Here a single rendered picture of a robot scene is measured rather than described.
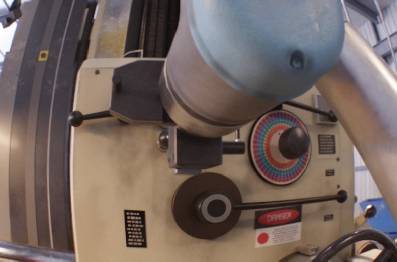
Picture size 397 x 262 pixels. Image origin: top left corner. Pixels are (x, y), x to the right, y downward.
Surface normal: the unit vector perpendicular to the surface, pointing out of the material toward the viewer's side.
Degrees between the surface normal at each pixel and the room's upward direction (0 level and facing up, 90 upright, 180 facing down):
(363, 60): 83
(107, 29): 90
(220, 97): 153
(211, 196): 90
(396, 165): 103
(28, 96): 90
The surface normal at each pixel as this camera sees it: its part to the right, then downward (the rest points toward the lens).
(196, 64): -0.76, 0.58
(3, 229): 0.20, -0.18
